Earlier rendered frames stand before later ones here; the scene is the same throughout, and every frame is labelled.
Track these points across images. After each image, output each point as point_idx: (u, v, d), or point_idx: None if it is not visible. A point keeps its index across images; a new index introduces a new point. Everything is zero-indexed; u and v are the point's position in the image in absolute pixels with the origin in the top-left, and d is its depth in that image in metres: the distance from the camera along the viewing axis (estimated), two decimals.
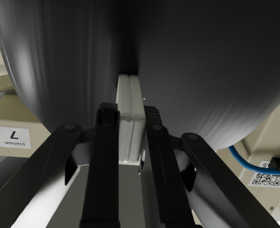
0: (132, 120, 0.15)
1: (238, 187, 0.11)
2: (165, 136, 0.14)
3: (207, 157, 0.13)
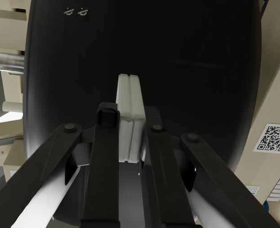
0: (132, 120, 0.15)
1: (238, 187, 0.11)
2: (165, 136, 0.14)
3: (207, 157, 0.13)
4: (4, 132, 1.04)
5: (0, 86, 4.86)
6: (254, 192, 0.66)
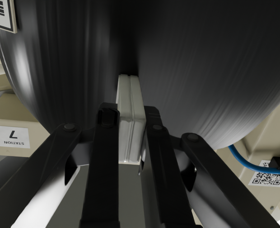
0: (132, 120, 0.15)
1: (238, 187, 0.11)
2: (165, 136, 0.14)
3: (207, 157, 0.13)
4: None
5: None
6: None
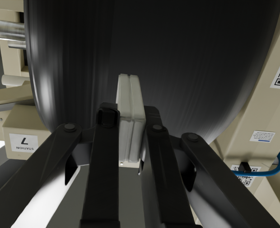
0: (132, 120, 0.15)
1: (238, 187, 0.11)
2: (165, 136, 0.14)
3: (207, 157, 0.13)
4: (3, 97, 1.00)
5: (0, 79, 4.82)
6: (269, 140, 0.62)
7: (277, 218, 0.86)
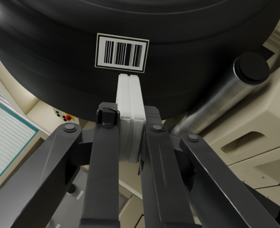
0: (132, 120, 0.15)
1: (238, 187, 0.11)
2: (165, 136, 0.14)
3: (207, 157, 0.13)
4: None
5: None
6: None
7: None
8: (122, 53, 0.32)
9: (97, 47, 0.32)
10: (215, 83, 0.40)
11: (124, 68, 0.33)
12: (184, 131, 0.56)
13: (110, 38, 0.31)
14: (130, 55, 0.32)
